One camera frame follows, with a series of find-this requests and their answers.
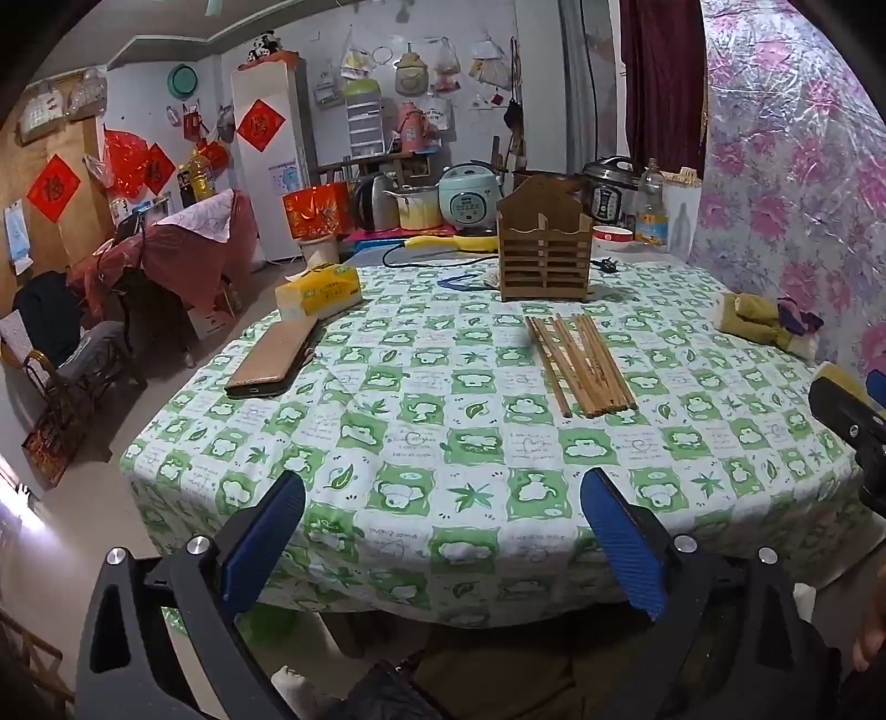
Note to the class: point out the yellow cooking oil bottle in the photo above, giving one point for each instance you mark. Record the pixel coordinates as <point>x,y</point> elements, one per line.
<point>199,176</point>

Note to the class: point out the wooden slatted chopstick holder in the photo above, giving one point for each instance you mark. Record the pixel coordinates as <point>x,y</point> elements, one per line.
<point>547,256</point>

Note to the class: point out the clear plastic oil bottle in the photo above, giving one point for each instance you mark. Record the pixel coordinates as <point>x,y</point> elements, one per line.
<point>652,214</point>

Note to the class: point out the yellow tissue pack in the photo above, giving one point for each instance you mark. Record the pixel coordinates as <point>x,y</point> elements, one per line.
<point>318,291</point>

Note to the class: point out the yellow pot with lid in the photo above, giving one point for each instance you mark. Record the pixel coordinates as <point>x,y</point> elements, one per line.
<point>415,208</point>

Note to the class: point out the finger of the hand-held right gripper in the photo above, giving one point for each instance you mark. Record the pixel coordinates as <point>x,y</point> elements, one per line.
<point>844,412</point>
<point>878,389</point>

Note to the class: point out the red cloth covered furniture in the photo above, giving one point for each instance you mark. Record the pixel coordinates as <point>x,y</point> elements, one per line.
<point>180,266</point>

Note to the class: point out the teal round basin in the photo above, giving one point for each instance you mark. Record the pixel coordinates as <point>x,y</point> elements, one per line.
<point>183,81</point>

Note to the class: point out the mint green rice cooker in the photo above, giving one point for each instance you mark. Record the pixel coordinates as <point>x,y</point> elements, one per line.
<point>471,197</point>

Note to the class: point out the red diamond poster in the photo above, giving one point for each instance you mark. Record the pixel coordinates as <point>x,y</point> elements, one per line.
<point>54,188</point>
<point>261,126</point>

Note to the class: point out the chair with dark clothes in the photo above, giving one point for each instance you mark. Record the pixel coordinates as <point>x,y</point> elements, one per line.
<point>62,325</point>

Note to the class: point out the red gift bag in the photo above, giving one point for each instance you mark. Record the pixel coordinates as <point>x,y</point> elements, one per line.
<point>315,211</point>

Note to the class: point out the hanging plastic bag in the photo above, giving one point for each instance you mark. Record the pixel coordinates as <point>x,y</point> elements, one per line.
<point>356,62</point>
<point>446,66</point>
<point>488,62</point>

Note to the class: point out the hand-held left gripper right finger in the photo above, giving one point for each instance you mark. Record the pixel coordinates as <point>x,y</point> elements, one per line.
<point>623,547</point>

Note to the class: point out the pink floral plastic sheet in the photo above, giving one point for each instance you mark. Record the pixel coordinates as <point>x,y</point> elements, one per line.
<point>782,173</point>

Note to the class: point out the yellow plastic tool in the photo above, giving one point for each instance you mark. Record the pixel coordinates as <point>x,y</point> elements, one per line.
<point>457,243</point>

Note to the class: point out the red white bowl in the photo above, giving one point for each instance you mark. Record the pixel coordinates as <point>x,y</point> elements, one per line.
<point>613,239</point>

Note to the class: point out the brown leather phone case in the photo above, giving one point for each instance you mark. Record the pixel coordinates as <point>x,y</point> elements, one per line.
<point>273,356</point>

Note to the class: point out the red hanging decorations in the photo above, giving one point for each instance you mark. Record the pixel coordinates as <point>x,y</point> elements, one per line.
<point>135,163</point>

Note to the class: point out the white refrigerator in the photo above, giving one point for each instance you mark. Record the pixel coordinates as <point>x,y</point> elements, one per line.
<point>273,187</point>

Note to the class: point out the bunch of wooden chopsticks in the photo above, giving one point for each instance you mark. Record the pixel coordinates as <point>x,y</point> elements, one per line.
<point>588,367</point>

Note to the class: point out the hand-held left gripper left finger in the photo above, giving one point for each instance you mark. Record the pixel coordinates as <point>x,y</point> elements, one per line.
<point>266,543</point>

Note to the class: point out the person's right forearm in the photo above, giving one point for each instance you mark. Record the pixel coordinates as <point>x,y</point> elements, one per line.
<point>871,640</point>

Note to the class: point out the white patterned cloth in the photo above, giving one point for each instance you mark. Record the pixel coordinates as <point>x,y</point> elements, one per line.
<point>201,218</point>

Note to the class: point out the white plastic drawer unit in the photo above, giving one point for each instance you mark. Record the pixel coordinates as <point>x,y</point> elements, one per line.
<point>365,124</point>

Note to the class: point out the white waste bin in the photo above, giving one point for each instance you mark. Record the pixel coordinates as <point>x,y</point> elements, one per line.
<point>318,250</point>

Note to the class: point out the purple cloth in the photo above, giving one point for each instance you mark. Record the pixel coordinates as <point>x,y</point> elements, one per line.
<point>799,315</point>

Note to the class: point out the steel electric kettle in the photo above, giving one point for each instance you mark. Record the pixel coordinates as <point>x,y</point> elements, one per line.
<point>374,204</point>

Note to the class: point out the pink thermos jug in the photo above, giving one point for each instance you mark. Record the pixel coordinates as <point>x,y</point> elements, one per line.
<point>410,128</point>

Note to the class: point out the dark red curtain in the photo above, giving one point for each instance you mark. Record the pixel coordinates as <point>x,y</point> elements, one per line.
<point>661,83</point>

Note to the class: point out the green white patterned tablecloth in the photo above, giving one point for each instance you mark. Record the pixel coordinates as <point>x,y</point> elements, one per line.
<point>429,429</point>

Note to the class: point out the black silver pressure cooker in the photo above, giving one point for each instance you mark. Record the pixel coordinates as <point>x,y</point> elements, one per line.
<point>609,190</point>

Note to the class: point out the panda plush toy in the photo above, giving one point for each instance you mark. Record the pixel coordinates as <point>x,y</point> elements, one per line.
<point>263,48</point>

